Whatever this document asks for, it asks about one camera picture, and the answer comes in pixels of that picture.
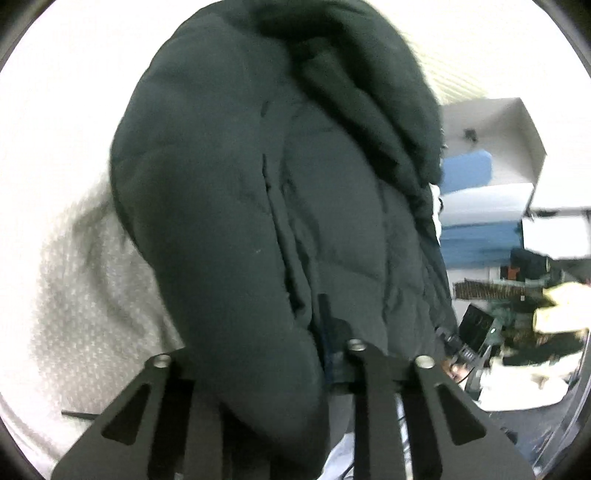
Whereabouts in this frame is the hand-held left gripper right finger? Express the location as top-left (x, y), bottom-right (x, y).
top-left (323, 339), bottom-right (546, 480)

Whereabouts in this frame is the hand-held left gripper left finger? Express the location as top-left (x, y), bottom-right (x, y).
top-left (51, 353), bottom-right (232, 480)

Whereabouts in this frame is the black puffer jacket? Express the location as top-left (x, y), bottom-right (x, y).
top-left (109, 0), bottom-right (460, 480)

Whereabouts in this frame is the white textured cloth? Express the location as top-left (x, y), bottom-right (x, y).
top-left (0, 175), bottom-right (195, 467)

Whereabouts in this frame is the white open cardboard box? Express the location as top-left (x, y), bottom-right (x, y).
top-left (441, 96), bottom-right (591, 259)

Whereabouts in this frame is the black device with cables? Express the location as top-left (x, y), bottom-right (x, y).
top-left (455, 302), bottom-right (506, 370)

